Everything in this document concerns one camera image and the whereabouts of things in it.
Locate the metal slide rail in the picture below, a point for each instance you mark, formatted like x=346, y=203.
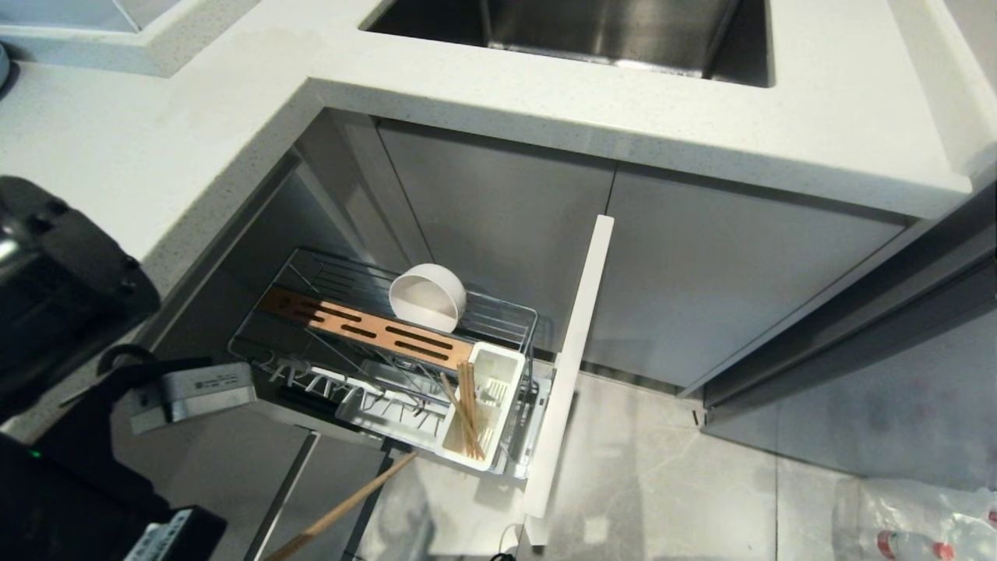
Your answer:
x=284, y=495

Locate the long wooden chopstick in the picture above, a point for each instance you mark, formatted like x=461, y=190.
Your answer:
x=350, y=502

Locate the grey cabinet door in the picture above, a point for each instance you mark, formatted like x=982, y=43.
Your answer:
x=724, y=288

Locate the plastic bottle with red cap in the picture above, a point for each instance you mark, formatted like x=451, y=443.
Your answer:
x=911, y=545

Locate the white bowl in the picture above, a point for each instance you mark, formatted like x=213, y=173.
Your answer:
x=424, y=300

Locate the stainless steel sink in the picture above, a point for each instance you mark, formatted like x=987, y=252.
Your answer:
x=600, y=31

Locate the clear plastic bag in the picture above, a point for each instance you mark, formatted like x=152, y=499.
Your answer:
x=919, y=506

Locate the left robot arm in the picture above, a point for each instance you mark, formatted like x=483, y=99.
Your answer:
x=54, y=280

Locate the wooden slotted knife holder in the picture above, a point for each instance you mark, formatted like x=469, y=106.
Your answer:
x=350, y=321

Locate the white plastic drip tray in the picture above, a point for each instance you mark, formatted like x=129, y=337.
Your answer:
x=389, y=417

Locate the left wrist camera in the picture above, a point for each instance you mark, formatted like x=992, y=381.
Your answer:
x=199, y=388

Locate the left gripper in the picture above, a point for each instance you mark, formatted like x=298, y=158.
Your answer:
x=117, y=475

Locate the dark grey cabinet panel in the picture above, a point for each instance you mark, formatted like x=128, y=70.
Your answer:
x=857, y=351

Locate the white plastic utensil holder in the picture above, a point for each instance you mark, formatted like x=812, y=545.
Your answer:
x=498, y=374

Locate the white rack front panel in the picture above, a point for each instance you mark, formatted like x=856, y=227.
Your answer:
x=572, y=351

